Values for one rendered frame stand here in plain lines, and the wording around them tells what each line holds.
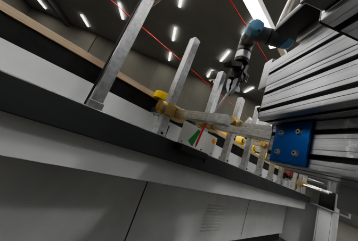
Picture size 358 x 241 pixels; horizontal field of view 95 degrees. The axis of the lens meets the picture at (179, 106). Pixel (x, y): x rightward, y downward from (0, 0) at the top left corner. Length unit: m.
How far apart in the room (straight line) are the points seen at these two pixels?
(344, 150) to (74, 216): 0.87
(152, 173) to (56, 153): 0.33
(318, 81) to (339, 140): 0.10
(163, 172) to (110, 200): 0.30
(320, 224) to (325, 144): 2.86
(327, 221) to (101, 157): 2.97
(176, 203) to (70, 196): 0.59
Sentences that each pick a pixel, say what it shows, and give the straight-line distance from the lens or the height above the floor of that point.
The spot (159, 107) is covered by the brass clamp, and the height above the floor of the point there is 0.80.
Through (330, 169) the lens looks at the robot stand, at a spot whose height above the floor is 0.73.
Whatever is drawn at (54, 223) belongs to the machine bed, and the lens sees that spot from 0.89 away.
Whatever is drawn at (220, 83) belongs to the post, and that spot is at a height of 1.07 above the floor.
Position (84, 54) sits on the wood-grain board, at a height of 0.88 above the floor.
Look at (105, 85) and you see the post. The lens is 0.55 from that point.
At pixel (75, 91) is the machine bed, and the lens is 0.76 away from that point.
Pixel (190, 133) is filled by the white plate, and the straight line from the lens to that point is 0.75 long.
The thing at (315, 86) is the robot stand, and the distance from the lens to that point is 0.36.
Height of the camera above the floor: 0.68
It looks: 13 degrees up
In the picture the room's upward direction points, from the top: 21 degrees clockwise
